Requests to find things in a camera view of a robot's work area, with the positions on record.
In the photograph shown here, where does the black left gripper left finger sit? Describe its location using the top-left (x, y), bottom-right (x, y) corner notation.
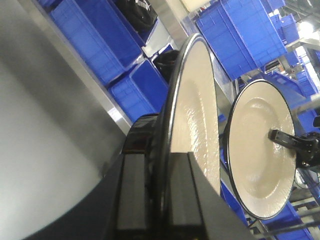
top-left (28, 113), bottom-right (158, 240)

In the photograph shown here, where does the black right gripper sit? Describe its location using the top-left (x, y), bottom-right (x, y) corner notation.
top-left (268, 129), bottom-right (320, 173)

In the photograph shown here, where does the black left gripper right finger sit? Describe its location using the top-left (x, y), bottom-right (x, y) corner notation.
top-left (165, 152), bottom-right (254, 240)

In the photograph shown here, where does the cream plate black rim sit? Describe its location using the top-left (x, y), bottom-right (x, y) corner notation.
top-left (223, 79), bottom-right (296, 220)
top-left (151, 33), bottom-right (220, 225)

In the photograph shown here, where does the small blue crate background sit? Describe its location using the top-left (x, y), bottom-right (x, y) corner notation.
top-left (108, 59), bottom-right (169, 122)

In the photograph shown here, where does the blue crate on rack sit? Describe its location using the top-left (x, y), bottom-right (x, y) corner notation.
top-left (50, 0), bottom-right (142, 86)

